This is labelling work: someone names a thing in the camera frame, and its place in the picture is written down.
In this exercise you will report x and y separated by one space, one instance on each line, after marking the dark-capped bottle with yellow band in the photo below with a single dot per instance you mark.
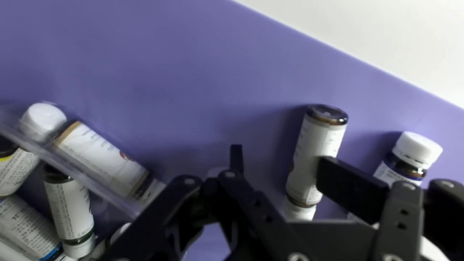
16 168

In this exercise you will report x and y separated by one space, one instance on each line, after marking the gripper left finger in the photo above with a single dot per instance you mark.
170 210

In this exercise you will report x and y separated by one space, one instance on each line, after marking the white-capped bottle with tan-edged label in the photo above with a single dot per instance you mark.
98 156

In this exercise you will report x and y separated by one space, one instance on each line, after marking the bottle with green-edged label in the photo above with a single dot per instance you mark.
70 210

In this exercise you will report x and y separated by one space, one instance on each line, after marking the clear plastic container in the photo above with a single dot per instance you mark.
76 170

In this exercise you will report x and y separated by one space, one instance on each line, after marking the blue bottle with white cap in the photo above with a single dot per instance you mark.
411 156

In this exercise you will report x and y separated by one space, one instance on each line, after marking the brown bottle with white label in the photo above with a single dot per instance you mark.
311 145

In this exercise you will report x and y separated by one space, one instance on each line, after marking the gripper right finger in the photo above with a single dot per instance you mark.
348 185

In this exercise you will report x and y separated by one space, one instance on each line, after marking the bottle with blue-edged label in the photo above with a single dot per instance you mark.
25 228

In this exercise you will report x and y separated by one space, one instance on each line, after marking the purple mat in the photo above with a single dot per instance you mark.
203 79

